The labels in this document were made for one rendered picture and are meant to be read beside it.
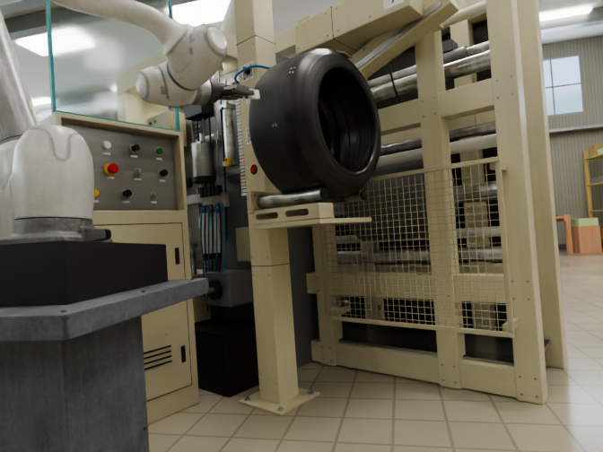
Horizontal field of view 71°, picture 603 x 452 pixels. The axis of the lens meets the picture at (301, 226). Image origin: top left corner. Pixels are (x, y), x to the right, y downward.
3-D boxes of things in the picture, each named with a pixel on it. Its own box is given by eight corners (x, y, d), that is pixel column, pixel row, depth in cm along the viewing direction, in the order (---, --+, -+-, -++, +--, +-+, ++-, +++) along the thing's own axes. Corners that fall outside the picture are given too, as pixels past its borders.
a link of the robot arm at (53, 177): (16, 216, 84) (16, 109, 86) (7, 224, 98) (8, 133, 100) (102, 218, 95) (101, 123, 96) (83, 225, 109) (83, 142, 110)
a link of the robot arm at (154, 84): (184, 113, 128) (208, 92, 119) (137, 112, 116) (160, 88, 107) (173, 81, 128) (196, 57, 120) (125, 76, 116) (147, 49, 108)
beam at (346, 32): (294, 55, 207) (292, 24, 207) (326, 68, 226) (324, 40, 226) (409, 4, 167) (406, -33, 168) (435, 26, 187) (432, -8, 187)
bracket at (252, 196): (247, 214, 178) (246, 191, 178) (307, 213, 208) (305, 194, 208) (252, 213, 176) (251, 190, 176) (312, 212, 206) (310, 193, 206)
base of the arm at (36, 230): (82, 241, 84) (82, 213, 85) (-16, 247, 87) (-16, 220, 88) (130, 244, 103) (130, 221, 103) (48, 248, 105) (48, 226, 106)
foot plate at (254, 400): (238, 403, 192) (238, 397, 192) (278, 384, 213) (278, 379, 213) (280, 416, 175) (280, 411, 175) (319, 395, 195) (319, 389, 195)
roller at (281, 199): (266, 203, 183) (260, 210, 181) (260, 195, 181) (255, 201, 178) (330, 194, 161) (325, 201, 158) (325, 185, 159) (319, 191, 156)
